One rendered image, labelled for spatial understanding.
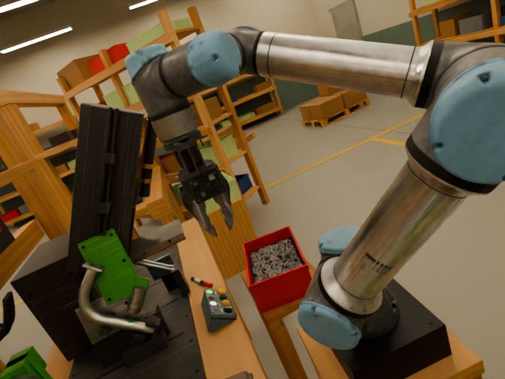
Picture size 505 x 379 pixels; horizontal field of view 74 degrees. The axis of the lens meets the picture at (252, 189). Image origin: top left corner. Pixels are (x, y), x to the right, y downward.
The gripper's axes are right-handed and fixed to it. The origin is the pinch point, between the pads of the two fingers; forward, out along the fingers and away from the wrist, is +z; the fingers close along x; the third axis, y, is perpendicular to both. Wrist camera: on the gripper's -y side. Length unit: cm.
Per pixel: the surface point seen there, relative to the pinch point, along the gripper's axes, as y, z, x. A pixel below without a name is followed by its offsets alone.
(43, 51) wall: -931, -239, -179
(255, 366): -2.9, 39.3, -6.2
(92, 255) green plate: -39, 7, -37
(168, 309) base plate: -46, 39, -27
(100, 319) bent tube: -31, 23, -42
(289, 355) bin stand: -28, 68, 5
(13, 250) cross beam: -81, 5, -75
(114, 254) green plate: -39, 9, -31
